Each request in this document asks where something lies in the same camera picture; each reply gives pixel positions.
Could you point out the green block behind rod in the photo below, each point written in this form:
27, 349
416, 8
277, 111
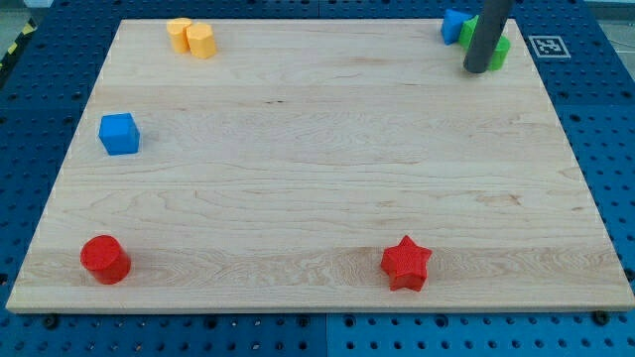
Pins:
467, 31

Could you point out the yellow cylinder block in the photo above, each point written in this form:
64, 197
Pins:
177, 33

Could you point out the wooden board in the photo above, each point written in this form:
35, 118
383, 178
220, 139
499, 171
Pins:
272, 176

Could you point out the yellow hexagon block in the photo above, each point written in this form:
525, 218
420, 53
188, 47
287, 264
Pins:
201, 40

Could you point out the green cylinder block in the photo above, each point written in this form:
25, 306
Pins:
500, 53

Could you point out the blue cube block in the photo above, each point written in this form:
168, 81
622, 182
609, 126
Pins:
119, 134

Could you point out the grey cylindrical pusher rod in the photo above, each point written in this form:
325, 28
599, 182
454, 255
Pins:
486, 35

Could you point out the white fiducial marker tag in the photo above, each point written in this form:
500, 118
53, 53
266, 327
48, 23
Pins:
549, 47

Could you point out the blue triangle block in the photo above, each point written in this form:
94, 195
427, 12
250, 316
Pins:
452, 25

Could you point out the red star block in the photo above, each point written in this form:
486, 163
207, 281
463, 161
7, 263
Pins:
406, 265

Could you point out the red cylinder block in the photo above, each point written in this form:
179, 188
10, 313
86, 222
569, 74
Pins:
105, 259

